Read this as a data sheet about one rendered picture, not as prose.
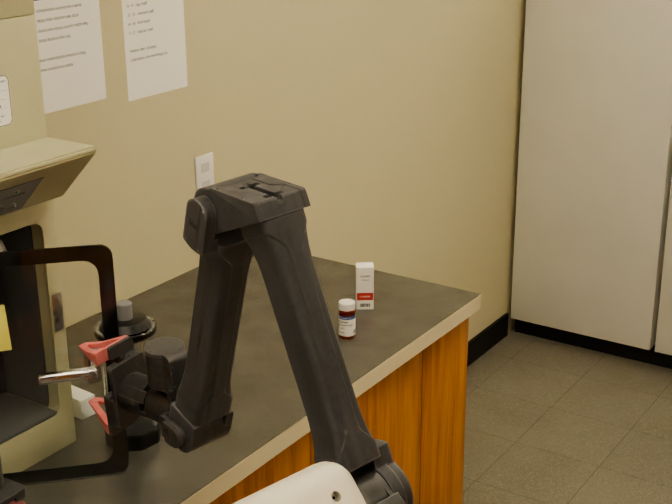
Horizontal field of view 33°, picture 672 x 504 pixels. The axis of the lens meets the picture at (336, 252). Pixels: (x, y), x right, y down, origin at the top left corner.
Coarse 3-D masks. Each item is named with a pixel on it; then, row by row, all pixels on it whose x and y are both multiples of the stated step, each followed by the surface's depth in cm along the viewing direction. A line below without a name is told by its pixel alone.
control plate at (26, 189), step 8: (24, 184) 173; (32, 184) 175; (0, 192) 169; (8, 192) 171; (24, 192) 175; (32, 192) 178; (0, 200) 172; (8, 200) 174; (16, 200) 176; (24, 200) 178; (8, 208) 177; (16, 208) 179
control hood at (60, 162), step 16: (32, 144) 182; (48, 144) 182; (64, 144) 181; (80, 144) 181; (0, 160) 172; (16, 160) 172; (32, 160) 172; (48, 160) 173; (64, 160) 176; (80, 160) 179; (0, 176) 165; (16, 176) 168; (32, 176) 172; (48, 176) 176; (64, 176) 181; (48, 192) 183; (64, 192) 188
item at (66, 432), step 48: (0, 288) 170; (48, 288) 172; (96, 288) 173; (48, 336) 174; (96, 336) 176; (0, 384) 175; (48, 384) 177; (96, 384) 179; (0, 432) 178; (48, 432) 180; (96, 432) 181; (48, 480) 182
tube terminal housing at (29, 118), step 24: (0, 24) 175; (24, 24) 178; (0, 48) 175; (24, 48) 179; (0, 72) 176; (24, 72) 180; (24, 96) 181; (24, 120) 182; (0, 144) 179; (24, 216) 186; (48, 216) 190; (48, 240) 191
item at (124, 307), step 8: (120, 304) 196; (128, 304) 196; (120, 312) 196; (128, 312) 197; (136, 312) 201; (120, 320) 197; (128, 320) 197; (136, 320) 197; (144, 320) 197; (120, 328) 195; (128, 328) 195; (136, 328) 195; (144, 328) 196
